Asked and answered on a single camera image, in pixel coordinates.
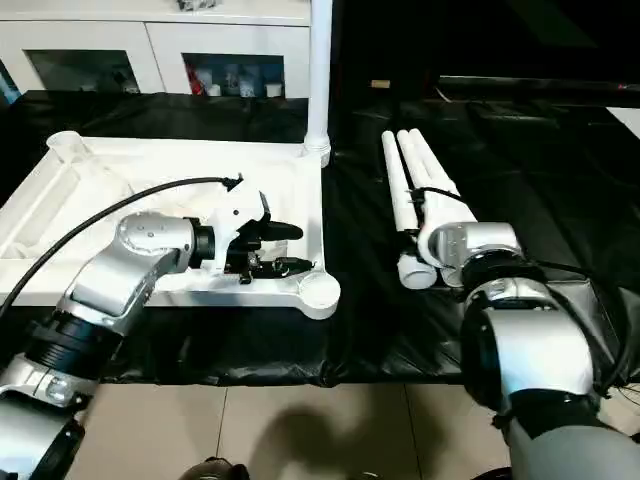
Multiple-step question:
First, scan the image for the white plastic table leg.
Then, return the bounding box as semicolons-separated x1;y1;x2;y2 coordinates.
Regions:
381;129;437;291
408;127;479;224
303;0;334;169
397;129;466;289

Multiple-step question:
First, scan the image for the white plastic table top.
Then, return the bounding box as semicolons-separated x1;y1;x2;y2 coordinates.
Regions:
0;130;342;321

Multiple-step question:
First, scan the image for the white cabinet with glass doors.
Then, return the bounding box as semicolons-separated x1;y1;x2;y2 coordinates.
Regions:
0;0;311;96

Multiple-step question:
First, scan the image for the black mat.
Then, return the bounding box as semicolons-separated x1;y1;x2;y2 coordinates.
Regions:
0;89;640;386

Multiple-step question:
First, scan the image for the blue box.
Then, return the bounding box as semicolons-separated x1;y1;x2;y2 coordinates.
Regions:
0;59;21;106

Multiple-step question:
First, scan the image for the grey robot torso cover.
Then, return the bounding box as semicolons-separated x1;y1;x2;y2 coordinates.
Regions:
499;394;640;480

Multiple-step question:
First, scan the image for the white flat board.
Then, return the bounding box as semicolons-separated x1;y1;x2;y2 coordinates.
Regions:
604;106;640;141

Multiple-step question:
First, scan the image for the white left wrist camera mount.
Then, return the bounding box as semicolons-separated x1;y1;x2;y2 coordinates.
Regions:
209;177;274;274

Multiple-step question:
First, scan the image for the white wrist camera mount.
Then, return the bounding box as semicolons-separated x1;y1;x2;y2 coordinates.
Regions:
417;189;476;266
209;177;274;274

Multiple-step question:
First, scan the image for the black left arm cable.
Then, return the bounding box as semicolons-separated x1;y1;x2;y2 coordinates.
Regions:
0;173;244;321

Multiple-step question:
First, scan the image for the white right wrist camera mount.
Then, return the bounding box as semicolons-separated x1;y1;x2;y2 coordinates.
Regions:
417;189;476;266

